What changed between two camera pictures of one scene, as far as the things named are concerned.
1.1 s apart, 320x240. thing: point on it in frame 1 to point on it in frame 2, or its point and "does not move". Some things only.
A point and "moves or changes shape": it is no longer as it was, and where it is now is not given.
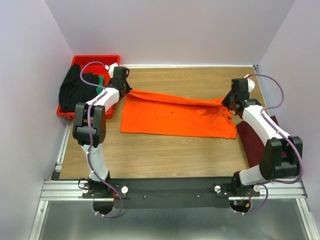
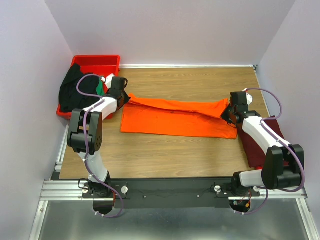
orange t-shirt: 152,112 moves or changes shape
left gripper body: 124,88 to 124,97
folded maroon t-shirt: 253,145 does not move
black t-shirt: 73,90 does not move
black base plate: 173,193 does not move
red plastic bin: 97,64 does not move
